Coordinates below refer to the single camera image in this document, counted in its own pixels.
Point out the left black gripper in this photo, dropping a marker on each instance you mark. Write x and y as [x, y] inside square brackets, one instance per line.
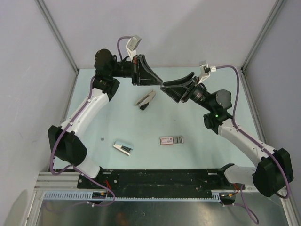
[146, 76]

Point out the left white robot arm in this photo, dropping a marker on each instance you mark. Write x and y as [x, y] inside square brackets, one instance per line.
[64, 140]

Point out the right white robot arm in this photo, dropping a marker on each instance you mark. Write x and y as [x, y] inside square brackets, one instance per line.
[272, 168]

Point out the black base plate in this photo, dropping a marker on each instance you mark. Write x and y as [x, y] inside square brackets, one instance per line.
[213, 179]

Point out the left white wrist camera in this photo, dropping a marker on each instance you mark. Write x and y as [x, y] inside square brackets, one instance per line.
[132, 45]

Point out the blue white stapler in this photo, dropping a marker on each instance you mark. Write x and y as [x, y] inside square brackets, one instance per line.
[123, 147]

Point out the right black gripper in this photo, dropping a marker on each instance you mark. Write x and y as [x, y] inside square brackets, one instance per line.
[176, 92]

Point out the beige black stapler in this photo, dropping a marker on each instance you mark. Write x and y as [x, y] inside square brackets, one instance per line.
[144, 102]

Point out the staple box with tray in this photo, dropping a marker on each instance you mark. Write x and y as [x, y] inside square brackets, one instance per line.
[171, 140]

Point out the aluminium frame rail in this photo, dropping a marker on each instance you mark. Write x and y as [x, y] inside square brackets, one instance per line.
[66, 181]

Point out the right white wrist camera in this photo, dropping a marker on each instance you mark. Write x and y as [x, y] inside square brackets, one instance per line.
[205, 71]

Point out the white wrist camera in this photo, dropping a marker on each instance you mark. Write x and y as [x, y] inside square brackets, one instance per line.
[132, 45]
[205, 71]

